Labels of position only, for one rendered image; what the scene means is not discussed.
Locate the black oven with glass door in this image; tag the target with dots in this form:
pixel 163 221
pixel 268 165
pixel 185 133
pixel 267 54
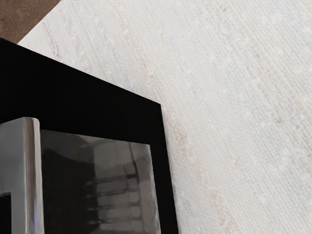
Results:
pixel 80 102

